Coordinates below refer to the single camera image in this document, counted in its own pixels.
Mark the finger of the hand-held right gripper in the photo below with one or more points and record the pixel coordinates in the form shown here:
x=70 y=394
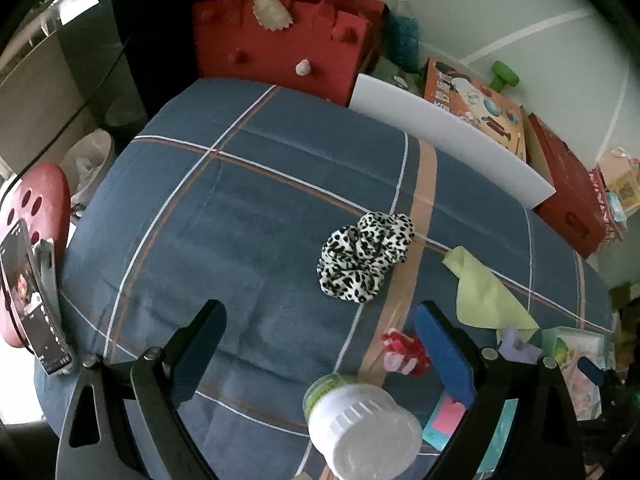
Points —
x=590 y=369

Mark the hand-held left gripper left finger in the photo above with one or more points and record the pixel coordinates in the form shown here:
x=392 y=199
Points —
x=200 y=350

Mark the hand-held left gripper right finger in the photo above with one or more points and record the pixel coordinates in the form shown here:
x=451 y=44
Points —
x=445 y=355

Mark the pink lace cloth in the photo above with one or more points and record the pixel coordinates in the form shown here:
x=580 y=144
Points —
x=575 y=390

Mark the leopard print scrunchie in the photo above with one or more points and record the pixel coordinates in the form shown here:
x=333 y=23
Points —
x=360 y=255

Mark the red white small toy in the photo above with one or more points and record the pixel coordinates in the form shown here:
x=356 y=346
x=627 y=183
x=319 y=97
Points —
x=400 y=350

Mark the light green cloth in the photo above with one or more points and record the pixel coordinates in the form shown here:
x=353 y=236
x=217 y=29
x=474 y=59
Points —
x=480 y=295

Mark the lavender paper card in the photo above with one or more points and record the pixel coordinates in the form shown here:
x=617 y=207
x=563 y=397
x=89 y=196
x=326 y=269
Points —
x=515 y=347

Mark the teal pink notepad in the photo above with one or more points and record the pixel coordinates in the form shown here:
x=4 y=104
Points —
x=435 y=435

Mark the white pill bottle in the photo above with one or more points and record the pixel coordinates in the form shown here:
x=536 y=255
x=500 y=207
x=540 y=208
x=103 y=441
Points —
x=360 y=435

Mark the blue plaid blanket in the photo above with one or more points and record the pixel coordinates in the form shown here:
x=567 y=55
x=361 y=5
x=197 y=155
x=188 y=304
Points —
x=225 y=210

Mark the grey phone holder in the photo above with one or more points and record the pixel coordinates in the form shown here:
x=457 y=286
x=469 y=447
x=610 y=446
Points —
x=47 y=270

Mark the black smartphone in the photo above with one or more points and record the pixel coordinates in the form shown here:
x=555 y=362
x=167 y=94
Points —
x=30 y=310

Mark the red cardboard box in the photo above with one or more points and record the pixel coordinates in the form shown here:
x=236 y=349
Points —
x=565 y=185

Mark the beige small bag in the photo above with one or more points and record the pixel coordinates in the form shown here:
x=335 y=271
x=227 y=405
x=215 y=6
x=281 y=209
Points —
x=625 y=185

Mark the white trash bin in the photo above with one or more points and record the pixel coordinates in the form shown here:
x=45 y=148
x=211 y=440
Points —
x=95 y=150

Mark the red plastic stool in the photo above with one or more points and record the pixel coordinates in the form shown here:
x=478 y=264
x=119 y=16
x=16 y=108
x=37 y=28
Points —
x=45 y=185

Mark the white foam board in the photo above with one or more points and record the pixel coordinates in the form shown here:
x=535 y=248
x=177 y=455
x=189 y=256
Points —
x=450 y=125

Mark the orange toy box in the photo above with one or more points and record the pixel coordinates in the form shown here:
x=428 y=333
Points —
x=475 y=100

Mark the green dumbbell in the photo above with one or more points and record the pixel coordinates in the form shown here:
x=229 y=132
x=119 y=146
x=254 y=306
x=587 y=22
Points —
x=505 y=75

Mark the red felt handbag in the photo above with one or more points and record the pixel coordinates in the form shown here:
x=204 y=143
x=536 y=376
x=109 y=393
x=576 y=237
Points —
x=260 y=50

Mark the steel counter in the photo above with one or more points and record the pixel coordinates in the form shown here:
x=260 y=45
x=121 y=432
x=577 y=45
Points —
x=40 y=85

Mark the blue water bottle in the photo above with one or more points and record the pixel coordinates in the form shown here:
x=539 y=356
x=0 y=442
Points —
x=402 y=35

